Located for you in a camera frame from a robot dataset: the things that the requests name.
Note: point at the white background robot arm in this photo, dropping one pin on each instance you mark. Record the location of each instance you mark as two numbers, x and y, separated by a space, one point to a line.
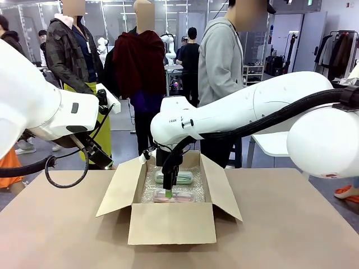
102 47
169 50

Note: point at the pink glasses case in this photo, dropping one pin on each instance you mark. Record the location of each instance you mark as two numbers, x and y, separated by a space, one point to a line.
183 197

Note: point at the person in black shirt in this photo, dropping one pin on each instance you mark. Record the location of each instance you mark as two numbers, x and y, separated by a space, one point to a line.
190 61

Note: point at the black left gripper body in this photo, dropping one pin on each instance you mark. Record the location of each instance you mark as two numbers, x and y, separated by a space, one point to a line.
98 155

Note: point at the dark-haired person in white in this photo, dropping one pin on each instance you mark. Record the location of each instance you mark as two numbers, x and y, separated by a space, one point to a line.
43 47

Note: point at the person in grey hoodie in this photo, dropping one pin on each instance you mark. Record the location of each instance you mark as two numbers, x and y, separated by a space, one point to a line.
218 56

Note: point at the clothes rack with coats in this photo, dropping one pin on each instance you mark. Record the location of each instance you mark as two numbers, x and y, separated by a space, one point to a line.
338 53

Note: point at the person in dark jacket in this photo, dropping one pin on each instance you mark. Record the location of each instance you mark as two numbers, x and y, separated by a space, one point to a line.
9 37

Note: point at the clear bubble wrap sheet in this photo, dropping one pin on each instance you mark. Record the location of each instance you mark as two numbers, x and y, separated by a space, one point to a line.
146 193

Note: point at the orange garment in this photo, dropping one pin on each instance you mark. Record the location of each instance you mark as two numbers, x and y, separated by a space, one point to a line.
8 171

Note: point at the wooden shoe rack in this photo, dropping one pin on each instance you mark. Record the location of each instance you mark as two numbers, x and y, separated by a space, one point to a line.
252 74

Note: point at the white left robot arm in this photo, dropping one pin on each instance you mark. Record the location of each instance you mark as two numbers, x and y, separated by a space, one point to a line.
33 98

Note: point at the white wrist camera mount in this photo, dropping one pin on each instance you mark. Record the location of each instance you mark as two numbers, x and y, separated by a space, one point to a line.
145 157

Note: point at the white fabric bundle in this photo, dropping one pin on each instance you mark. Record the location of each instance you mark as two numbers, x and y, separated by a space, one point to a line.
354 75

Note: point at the black green-tipped right gripper finger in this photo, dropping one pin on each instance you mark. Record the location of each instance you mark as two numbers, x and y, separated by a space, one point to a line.
175 178
167 182

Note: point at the grey door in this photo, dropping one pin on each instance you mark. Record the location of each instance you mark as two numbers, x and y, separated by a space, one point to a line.
308 42

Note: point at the white sneaker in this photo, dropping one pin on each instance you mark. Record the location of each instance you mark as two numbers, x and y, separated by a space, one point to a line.
57 147
25 148

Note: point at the green glasses case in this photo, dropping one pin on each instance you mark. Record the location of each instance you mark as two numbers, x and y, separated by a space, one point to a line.
185 178

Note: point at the open brown cardboard box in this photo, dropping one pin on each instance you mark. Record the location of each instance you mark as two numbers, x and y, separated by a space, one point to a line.
171 224

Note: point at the orange slipper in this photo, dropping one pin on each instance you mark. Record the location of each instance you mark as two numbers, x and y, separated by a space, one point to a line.
347 193

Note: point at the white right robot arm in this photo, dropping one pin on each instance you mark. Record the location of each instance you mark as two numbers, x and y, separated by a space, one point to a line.
224 112

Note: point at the black tripod stand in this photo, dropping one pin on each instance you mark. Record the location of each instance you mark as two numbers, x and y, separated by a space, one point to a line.
288 56

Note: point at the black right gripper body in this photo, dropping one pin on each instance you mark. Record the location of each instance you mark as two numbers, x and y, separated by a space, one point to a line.
160 157

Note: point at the black bags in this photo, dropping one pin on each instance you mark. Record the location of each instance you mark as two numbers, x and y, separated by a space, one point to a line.
273 63

